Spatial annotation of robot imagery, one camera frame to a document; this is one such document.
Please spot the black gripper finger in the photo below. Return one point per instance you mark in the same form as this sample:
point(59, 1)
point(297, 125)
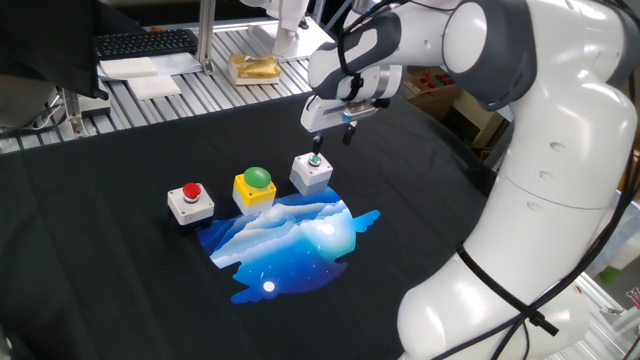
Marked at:
point(317, 145)
point(349, 134)

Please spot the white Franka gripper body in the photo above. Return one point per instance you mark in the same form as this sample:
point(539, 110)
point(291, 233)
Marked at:
point(320, 117)

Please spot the white box small green button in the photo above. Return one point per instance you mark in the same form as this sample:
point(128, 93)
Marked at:
point(310, 177)

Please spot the yellow box green mushroom button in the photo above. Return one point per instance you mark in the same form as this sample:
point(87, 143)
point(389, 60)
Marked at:
point(252, 197)

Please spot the white box red button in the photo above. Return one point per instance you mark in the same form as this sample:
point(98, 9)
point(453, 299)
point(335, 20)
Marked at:
point(192, 212)

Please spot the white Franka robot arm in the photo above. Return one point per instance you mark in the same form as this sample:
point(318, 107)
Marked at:
point(550, 175)

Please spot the gold tissue box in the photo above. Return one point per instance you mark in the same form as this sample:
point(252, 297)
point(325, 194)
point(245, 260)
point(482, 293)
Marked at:
point(255, 70)

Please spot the cardboard box with coloured items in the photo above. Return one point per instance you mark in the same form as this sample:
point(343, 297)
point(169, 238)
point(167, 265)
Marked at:
point(430, 102)

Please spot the white paper sheet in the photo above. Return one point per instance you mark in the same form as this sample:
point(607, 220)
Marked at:
point(175, 64)

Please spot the white foam pad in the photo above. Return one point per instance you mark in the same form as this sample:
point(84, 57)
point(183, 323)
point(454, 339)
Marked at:
point(130, 67)
point(154, 87)

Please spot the black computer keyboard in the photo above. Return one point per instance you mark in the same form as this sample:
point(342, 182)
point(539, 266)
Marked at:
point(145, 44)

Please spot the grey metal stand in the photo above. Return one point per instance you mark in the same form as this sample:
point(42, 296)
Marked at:
point(75, 110)

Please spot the black cloth with blue print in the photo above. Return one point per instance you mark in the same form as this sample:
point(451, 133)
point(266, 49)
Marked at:
point(100, 275)

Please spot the silver bracket on gripper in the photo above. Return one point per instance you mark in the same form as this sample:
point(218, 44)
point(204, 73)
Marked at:
point(360, 111)

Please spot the white robot on base plate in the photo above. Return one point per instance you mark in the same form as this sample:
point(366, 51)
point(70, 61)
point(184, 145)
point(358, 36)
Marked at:
point(286, 30)

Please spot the aluminium frame post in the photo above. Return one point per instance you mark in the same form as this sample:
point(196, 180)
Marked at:
point(206, 35)

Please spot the grey aluminium table rail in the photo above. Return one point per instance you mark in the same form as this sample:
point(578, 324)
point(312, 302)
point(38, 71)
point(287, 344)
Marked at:
point(500, 145)

